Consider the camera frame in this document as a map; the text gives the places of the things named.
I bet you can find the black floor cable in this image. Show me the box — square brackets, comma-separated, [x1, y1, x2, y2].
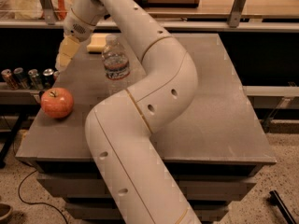
[13, 140, 69, 224]

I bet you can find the black bar on floor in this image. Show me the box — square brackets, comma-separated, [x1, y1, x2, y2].
[269, 190, 297, 224]

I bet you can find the clear plastic water bottle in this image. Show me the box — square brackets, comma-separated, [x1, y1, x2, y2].
[102, 35, 131, 95]

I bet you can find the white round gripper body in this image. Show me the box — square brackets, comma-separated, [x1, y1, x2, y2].
[64, 8, 96, 42]

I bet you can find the yellow sponge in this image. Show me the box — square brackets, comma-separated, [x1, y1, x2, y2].
[87, 33, 107, 53]

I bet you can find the right metal bracket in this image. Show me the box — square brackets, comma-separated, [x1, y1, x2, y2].
[227, 0, 247, 28]

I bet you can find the lower grey drawer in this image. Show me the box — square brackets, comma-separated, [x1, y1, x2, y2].
[65, 203, 229, 222]

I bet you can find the orange white bag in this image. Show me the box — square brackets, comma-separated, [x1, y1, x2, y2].
[51, 0, 68, 21]

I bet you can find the orange drink can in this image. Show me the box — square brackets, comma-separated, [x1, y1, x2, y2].
[1, 69, 19, 90]

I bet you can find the red drink can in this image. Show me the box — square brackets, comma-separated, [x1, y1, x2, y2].
[53, 71, 60, 81]

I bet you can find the black table leg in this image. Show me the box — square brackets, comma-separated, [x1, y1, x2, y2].
[0, 113, 26, 169]

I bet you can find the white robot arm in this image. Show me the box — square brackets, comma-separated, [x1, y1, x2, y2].
[64, 0, 201, 224]

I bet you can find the grey drawer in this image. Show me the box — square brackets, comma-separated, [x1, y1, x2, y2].
[37, 174, 255, 202]
[65, 203, 229, 222]

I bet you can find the grey drawer cabinet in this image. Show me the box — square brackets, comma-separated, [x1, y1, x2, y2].
[15, 32, 278, 224]

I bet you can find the green drink can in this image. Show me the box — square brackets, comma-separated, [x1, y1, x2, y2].
[28, 69, 44, 90]

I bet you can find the upper grey drawer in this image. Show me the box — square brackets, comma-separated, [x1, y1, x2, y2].
[37, 174, 255, 202]

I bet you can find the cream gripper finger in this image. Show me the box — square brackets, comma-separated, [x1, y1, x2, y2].
[55, 35, 80, 72]

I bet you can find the left metal bracket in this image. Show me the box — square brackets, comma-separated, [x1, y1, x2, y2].
[39, 0, 57, 25]

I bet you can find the red apple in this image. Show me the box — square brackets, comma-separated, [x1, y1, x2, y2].
[40, 88, 74, 119]

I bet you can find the metal bracket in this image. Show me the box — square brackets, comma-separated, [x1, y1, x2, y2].
[39, 0, 57, 25]
[227, 0, 247, 28]

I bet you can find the dark drink can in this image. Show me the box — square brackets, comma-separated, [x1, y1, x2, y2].
[43, 68, 54, 88]

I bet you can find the shoe tip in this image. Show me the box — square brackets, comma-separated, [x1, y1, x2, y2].
[0, 203, 13, 221]

